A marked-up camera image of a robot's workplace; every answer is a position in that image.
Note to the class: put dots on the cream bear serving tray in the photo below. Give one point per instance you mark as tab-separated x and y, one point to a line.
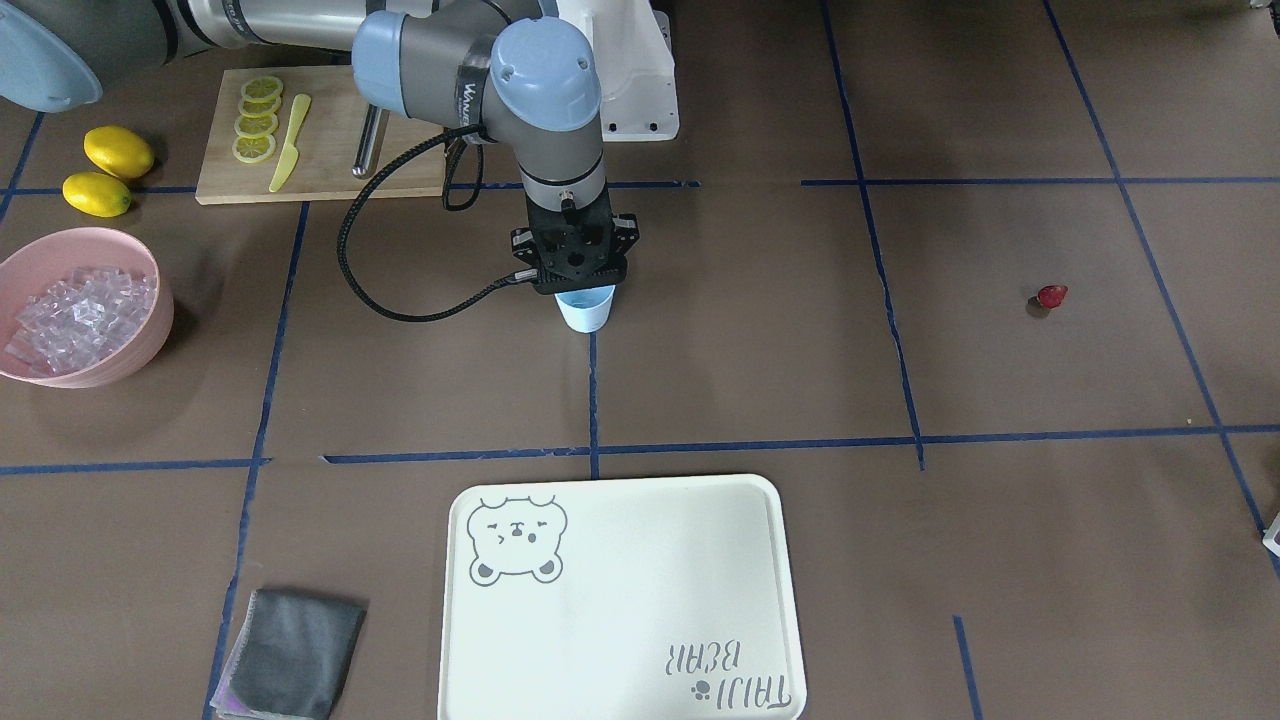
644	598

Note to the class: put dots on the wooden cutting board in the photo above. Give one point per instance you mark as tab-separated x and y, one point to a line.
328	144

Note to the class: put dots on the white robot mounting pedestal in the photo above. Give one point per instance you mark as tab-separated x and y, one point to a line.
634	64

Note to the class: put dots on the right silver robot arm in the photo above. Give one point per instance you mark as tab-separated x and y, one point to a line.
513	72

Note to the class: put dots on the upper lemon slice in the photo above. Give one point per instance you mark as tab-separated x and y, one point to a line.
261	89

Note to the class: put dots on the lower whole lemon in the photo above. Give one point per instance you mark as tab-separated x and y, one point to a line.
97	194

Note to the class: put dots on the whole lemon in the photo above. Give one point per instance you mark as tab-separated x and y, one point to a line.
97	194
118	151

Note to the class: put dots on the steel muddler with black tip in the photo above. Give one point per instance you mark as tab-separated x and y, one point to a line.
369	142

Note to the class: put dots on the light blue plastic cup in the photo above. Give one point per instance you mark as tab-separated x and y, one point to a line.
586	311

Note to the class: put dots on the upper whole lemon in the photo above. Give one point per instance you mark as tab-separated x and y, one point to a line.
118	151

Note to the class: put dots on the yellow plastic knife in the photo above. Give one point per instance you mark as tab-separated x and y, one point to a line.
288	152

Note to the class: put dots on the grey folded cloth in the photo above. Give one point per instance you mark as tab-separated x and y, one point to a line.
291	657

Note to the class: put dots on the pile of clear ice cubes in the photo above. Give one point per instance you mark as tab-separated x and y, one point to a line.
82	320

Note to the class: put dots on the pink bowl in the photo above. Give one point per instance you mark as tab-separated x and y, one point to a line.
53	258

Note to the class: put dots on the red strawberry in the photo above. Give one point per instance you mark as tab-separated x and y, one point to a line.
1051	296

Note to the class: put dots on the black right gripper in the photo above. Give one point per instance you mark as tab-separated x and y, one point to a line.
522	243

